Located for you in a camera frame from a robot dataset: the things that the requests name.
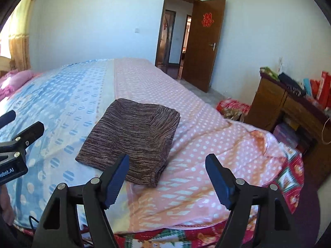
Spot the white cable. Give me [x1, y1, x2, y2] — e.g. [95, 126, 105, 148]
[322, 116, 331, 144]

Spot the dark bag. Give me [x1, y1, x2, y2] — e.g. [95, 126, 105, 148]
[278, 72, 307, 96]

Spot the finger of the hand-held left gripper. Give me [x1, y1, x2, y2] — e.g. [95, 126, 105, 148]
[0, 110, 16, 130]
[10, 121, 45, 159]

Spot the red paper door ornament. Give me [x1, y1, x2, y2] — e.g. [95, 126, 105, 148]
[202, 12, 213, 27]

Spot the yellow curtain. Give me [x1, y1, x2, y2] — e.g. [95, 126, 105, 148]
[8, 0, 35, 71]

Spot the red printed blanket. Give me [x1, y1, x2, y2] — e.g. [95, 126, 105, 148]
[80, 145, 305, 248]

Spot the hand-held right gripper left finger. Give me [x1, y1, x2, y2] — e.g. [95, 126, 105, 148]
[31, 154, 130, 248]

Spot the pink and blue bed sheet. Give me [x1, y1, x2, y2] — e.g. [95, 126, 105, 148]
[0, 58, 293, 234]

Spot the wooden desk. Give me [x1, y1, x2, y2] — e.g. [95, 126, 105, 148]
[244, 72, 331, 155]

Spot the light wooden headboard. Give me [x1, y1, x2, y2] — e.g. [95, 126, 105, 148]
[0, 56, 16, 78]

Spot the pink box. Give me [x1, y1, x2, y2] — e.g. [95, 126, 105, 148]
[273, 124, 298, 148]

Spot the pink pillow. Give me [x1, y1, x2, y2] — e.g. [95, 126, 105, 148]
[0, 70, 35, 101]

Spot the green packet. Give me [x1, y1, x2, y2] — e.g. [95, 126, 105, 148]
[260, 67, 280, 80]

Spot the red gift bag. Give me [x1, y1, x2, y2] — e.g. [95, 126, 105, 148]
[217, 99, 251, 122]

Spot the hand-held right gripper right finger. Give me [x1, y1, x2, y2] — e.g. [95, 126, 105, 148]
[205, 153, 302, 248]

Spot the brown wooden door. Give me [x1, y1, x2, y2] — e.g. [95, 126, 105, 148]
[181, 0, 226, 93]

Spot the brown door frame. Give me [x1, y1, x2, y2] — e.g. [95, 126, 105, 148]
[155, 0, 202, 80]

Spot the brown knit sweater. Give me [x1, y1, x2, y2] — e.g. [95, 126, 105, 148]
[76, 98, 181, 188]

